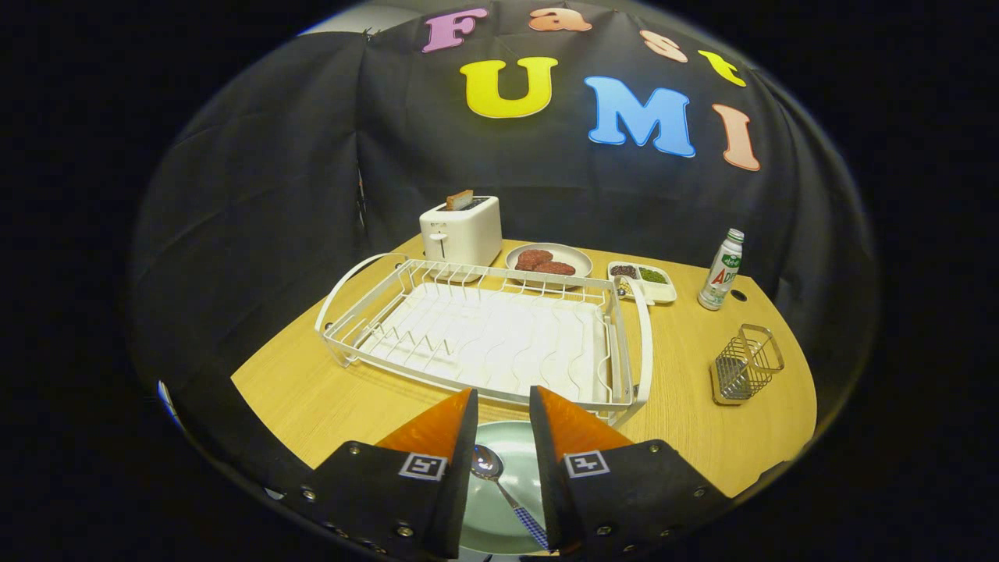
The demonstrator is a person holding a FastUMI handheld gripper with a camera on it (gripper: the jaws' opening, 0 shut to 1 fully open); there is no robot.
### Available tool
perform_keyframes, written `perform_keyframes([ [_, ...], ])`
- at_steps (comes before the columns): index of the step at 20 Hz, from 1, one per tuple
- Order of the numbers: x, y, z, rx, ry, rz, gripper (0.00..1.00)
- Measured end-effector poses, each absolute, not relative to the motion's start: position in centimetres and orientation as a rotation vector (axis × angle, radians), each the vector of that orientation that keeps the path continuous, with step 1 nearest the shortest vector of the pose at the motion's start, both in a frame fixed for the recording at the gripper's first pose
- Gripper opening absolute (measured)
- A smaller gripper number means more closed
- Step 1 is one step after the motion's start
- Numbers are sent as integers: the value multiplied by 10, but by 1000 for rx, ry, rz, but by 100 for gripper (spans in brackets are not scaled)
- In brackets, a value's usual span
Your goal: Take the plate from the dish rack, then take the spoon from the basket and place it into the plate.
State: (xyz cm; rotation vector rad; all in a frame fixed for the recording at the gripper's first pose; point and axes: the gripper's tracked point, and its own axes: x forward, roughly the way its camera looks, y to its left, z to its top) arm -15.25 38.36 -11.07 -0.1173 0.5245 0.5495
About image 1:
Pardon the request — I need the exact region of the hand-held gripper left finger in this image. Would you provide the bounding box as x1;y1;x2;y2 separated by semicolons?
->
300;387;479;560

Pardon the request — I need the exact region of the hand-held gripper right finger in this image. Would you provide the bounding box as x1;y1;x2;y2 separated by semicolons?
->
529;385;734;557

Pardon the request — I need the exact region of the spoon with blue checked handle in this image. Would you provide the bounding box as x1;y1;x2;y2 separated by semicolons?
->
471;444;551;551

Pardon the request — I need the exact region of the light green plate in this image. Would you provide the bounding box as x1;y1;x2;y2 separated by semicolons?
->
459;420;556;557

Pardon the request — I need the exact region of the metal wire basket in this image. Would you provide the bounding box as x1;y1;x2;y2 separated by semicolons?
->
709;323;785;406

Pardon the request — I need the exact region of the white wire dish rack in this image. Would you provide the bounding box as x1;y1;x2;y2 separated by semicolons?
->
315;252;654;428

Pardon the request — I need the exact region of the grey plate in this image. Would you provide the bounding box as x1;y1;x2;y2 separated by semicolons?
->
505;242;594;290

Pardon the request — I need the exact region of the white divided bean tray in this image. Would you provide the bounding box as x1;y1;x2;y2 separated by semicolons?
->
607;261;678;305

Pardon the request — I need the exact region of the white drink bottle green label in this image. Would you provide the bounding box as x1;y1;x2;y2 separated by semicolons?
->
698;228;745;311

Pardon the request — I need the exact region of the white toaster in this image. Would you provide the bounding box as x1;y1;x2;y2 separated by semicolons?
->
418;195;503;269

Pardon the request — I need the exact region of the black backdrop cloth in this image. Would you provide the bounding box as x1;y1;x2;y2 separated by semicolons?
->
129;0;883;500

